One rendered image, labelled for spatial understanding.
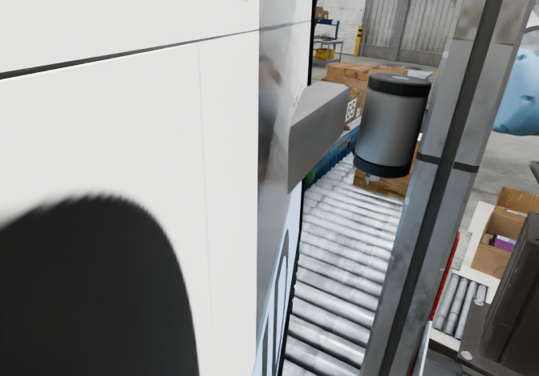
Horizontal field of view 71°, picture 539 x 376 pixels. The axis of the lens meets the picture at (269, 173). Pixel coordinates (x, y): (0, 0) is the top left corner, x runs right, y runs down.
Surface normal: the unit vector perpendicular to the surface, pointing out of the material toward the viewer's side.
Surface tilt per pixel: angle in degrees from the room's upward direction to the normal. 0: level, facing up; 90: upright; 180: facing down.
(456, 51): 90
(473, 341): 0
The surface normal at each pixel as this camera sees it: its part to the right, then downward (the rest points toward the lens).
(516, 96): -1.00, 0.04
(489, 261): -0.60, 0.28
